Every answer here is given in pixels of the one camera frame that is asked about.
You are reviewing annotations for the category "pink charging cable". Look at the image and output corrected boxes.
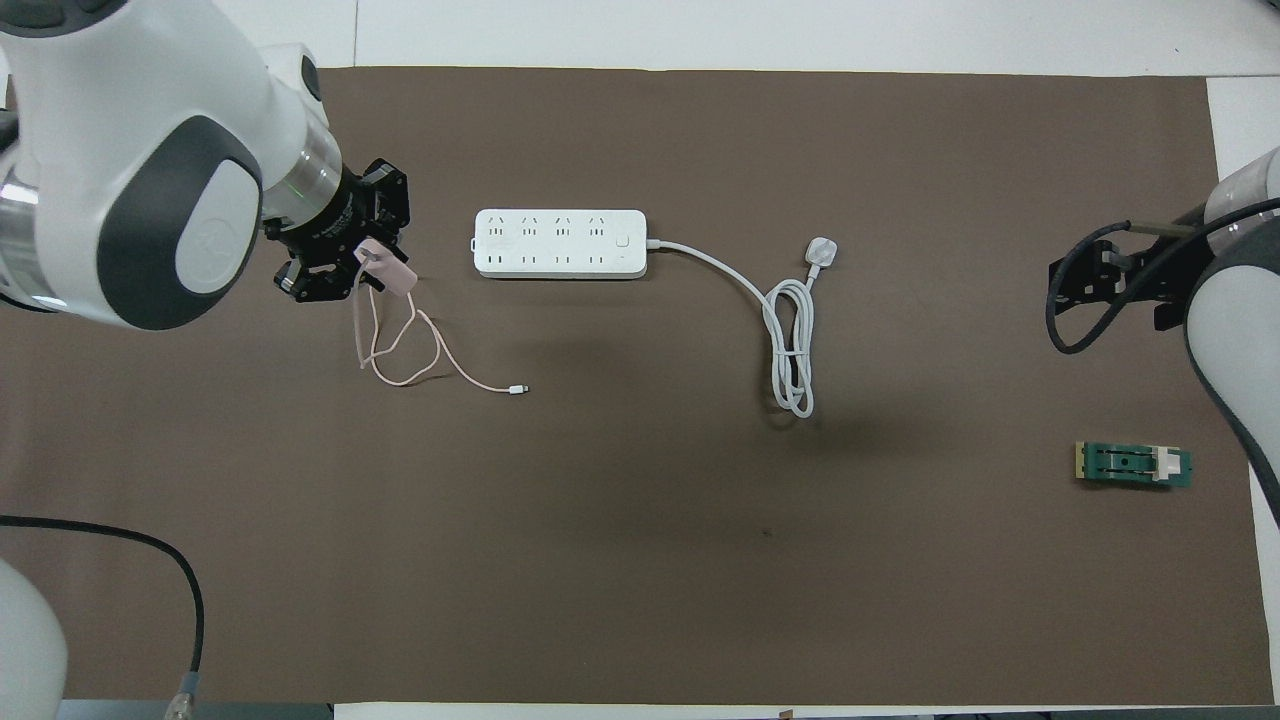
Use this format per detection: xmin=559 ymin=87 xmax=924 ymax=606
xmin=355 ymin=270 xmax=529 ymax=396

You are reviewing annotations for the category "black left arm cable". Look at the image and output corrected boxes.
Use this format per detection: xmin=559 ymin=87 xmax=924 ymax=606
xmin=0 ymin=515 xmax=206 ymax=720

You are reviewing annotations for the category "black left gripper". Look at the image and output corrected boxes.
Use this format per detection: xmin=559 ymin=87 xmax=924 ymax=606
xmin=263 ymin=158 xmax=412 ymax=305

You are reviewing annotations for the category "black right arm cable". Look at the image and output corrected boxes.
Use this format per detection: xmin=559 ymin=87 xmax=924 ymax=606
xmin=1045 ymin=198 xmax=1280 ymax=356

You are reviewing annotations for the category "white power strip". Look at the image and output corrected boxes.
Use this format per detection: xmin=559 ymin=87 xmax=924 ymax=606
xmin=472 ymin=208 xmax=649 ymax=281

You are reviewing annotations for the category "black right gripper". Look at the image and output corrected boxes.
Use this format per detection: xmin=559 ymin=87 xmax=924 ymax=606
xmin=1048 ymin=232 xmax=1201 ymax=333

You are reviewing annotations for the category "white power strip cord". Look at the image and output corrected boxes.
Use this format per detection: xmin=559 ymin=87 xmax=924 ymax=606
xmin=645 ymin=235 xmax=839 ymax=419

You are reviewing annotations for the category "green knife switch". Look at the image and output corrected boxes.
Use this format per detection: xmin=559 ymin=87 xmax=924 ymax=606
xmin=1075 ymin=440 xmax=1194 ymax=491

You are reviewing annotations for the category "brown table mat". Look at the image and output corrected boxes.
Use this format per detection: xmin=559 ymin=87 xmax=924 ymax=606
xmin=0 ymin=66 xmax=1276 ymax=706

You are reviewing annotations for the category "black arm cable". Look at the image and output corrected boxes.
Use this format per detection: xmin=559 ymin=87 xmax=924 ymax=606
xmin=0 ymin=515 xmax=206 ymax=720
xmin=1045 ymin=198 xmax=1280 ymax=356

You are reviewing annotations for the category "pink charger adapter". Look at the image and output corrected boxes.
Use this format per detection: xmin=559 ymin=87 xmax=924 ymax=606
xmin=355 ymin=238 xmax=416 ymax=296

